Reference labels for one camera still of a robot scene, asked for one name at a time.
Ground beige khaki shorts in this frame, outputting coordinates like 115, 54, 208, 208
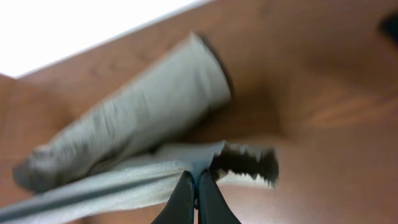
1, 34, 279, 223

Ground black garment with red trim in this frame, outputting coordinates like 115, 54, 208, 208
378, 11, 398, 46

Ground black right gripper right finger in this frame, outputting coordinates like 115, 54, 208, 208
198, 170, 241, 224

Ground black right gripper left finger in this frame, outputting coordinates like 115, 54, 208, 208
151, 171, 195, 224

